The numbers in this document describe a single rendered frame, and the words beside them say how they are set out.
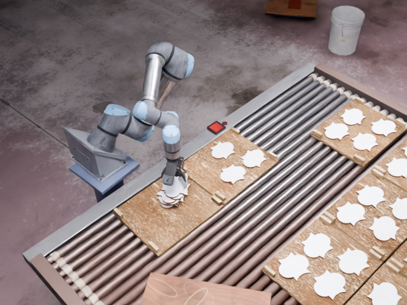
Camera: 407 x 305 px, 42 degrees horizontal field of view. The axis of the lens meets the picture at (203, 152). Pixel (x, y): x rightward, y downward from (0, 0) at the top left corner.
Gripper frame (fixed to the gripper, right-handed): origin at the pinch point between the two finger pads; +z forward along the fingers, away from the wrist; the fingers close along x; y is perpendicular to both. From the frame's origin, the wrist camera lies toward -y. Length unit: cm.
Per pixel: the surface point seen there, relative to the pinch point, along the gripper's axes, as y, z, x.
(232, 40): 277, 101, 27
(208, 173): 18.3, 7.6, -12.4
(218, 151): 34.0, 6.5, -14.3
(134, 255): -35.9, 9.4, 9.3
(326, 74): 114, 7, -64
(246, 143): 44, 8, -27
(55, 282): -58, 6, 37
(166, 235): -23.0, 7.6, -2.4
